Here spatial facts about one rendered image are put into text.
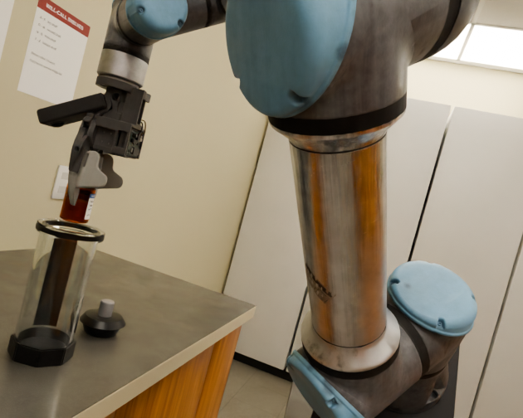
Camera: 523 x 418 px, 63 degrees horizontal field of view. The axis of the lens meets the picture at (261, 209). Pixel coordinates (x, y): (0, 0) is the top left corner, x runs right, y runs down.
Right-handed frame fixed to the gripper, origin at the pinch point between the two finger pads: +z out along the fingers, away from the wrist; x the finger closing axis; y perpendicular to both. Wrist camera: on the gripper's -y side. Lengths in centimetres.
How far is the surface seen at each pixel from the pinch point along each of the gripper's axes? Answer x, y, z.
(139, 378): 1.9, 17.2, 28.3
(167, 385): 21.8, 19.2, 38.3
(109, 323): 12.2, 6.4, 24.6
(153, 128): 116, -28, -23
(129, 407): 7.5, 15.5, 37.1
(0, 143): 46, -47, -3
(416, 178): 227, 119, -43
